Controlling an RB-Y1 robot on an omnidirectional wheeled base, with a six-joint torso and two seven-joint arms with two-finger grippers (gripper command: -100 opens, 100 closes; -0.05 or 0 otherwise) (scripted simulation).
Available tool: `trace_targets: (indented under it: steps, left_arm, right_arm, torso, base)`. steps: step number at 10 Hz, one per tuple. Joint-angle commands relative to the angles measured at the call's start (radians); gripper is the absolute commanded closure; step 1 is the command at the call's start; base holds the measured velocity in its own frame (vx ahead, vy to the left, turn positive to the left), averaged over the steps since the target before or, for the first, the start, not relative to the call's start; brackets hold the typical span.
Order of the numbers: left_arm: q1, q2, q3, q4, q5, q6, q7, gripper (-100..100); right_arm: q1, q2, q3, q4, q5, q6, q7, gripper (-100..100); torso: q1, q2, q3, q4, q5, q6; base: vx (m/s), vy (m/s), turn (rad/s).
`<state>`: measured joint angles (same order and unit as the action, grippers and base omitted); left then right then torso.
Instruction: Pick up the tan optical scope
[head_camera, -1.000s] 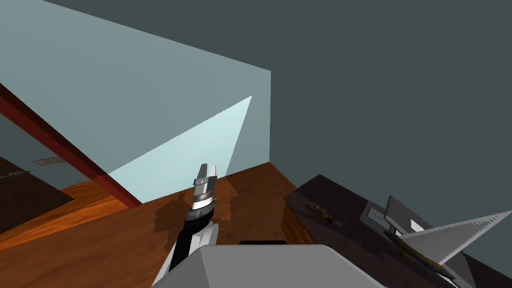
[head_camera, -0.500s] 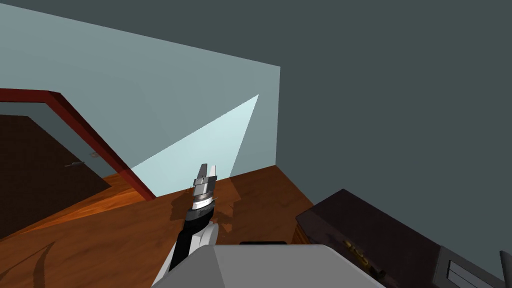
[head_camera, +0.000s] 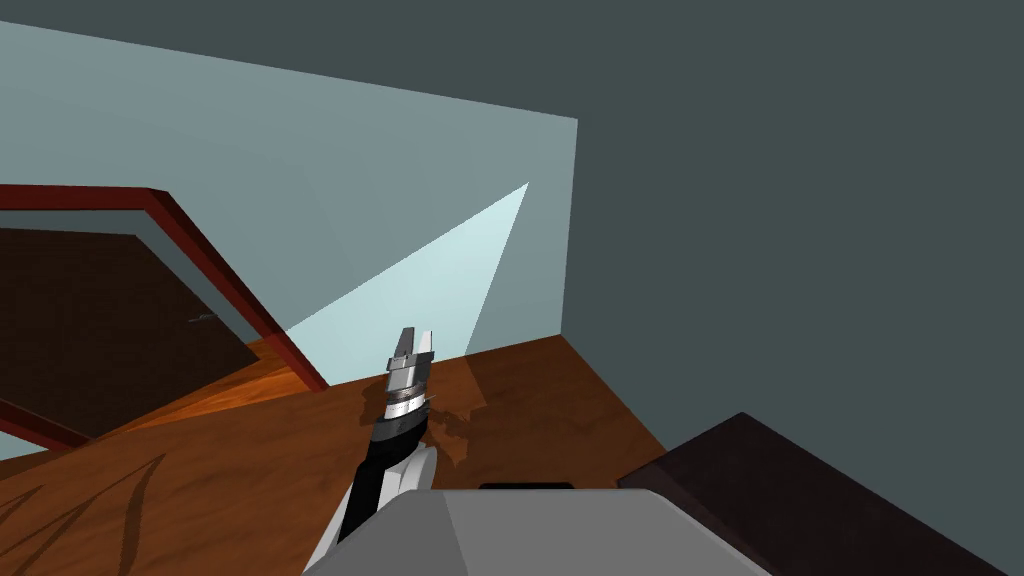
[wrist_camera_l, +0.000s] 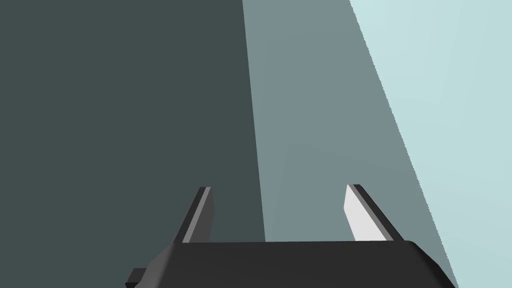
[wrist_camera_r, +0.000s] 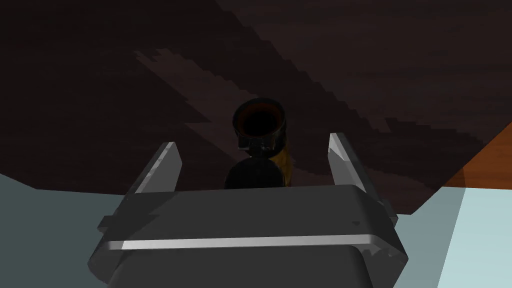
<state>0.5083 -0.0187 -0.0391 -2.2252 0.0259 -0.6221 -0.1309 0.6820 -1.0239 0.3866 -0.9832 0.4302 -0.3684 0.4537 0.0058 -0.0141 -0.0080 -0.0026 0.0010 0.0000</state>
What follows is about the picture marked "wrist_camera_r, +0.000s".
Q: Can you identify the dark mug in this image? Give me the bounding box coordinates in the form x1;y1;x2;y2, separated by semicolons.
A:
232;97;288;157

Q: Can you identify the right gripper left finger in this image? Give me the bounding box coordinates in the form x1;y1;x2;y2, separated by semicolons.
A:
134;141;183;195

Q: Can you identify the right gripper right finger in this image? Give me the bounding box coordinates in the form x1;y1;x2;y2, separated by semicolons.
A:
327;132;368;194

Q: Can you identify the black round object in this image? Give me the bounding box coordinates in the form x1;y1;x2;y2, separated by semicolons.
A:
224;156;286;190

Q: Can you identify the yellow object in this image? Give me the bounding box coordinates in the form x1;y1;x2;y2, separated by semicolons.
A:
268;137;295;188

